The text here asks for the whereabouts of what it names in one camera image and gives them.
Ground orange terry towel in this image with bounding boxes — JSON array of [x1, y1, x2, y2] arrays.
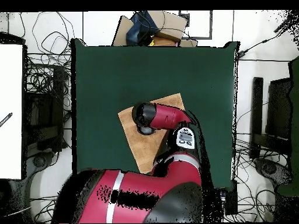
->
[[117, 92, 186, 174]]

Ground flat brown cardboard sheet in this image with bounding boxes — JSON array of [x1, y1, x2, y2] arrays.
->
[[112, 15, 135, 47]]

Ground dark green table cloth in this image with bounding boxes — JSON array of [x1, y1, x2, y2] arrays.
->
[[71, 38, 239, 191]]

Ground blue garment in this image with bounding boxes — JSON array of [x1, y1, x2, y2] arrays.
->
[[126, 11, 162, 46]]

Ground brown cardboard box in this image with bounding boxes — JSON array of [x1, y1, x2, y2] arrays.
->
[[147, 10, 189, 43]]

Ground black equipment stand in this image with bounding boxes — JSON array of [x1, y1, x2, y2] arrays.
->
[[23, 65, 65, 152]]

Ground black upright bar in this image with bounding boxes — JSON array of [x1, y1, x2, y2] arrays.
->
[[249, 76, 264, 159]]

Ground black box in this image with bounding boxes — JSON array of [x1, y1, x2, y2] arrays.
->
[[224, 180, 238, 215]]

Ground white panel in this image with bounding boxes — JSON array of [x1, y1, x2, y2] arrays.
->
[[0, 44, 23, 180]]

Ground striped black rod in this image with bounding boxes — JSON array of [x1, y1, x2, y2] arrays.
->
[[0, 112, 13, 128]]

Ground black cable bundle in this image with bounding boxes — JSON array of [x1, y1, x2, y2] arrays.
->
[[235, 132, 290, 220]]

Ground black cable with adapter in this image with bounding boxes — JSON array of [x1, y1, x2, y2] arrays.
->
[[238, 13, 299, 59]]

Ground black pedestal leg with foot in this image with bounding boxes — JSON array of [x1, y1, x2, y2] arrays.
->
[[253, 157, 294, 187], [25, 151, 55, 223]]

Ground tangle of black cables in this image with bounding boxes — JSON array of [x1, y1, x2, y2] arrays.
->
[[19, 11, 73, 106]]

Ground loose black floor cables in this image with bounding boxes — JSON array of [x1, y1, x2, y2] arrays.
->
[[30, 195, 58, 223]]

